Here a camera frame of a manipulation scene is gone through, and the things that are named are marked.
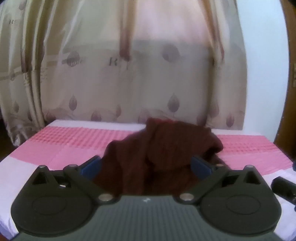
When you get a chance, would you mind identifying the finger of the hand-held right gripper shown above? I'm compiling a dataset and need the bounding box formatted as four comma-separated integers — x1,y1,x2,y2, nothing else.
271,176,296,206

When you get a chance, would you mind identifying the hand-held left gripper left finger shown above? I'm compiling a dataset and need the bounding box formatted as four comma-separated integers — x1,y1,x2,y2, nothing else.
31,155,115,204

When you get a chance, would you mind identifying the beige leaf print curtain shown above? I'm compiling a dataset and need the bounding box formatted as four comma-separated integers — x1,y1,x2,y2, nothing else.
0,0,250,147

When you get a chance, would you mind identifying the brown wooden door frame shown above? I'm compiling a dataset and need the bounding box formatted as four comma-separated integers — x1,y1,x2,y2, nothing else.
273,0,296,149

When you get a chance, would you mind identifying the pink and white bed sheet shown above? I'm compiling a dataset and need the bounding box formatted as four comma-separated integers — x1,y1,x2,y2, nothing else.
0,119,296,241

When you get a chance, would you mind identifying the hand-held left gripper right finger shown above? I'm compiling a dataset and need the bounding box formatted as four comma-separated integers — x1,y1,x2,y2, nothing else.
177,155,261,204

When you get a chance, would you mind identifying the maroon knitted garment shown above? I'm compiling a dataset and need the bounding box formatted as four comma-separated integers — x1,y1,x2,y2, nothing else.
92,118,232,195

